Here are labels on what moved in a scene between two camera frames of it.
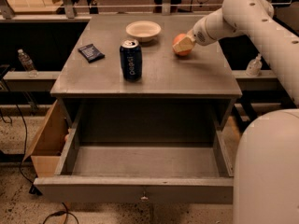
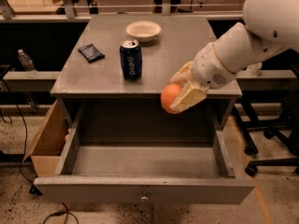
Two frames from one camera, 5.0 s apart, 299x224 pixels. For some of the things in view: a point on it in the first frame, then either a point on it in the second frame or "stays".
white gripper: (199, 35) to (209, 65)
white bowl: (144, 30) stays
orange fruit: (177, 38) to (168, 96)
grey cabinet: (123, 83) stays
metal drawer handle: (144, 197) stays
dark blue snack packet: (91, 52) stays
